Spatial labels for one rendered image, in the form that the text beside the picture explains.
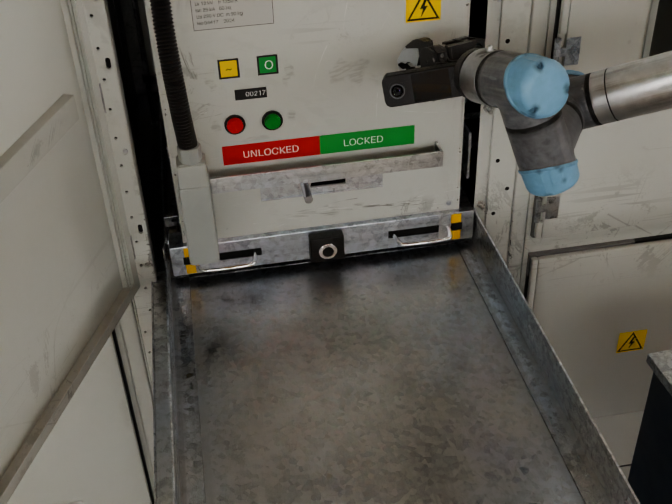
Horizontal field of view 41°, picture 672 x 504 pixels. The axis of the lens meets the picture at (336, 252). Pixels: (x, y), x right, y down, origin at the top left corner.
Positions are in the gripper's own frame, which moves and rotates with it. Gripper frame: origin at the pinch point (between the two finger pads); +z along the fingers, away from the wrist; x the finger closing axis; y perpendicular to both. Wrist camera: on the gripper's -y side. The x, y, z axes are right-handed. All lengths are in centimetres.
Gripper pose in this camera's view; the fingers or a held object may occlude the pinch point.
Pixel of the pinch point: (399, 63)
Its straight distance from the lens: 143.5
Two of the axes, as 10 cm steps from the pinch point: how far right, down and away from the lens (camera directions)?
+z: -4.1, -2.8, 8.7
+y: 9.0, -2.8, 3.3
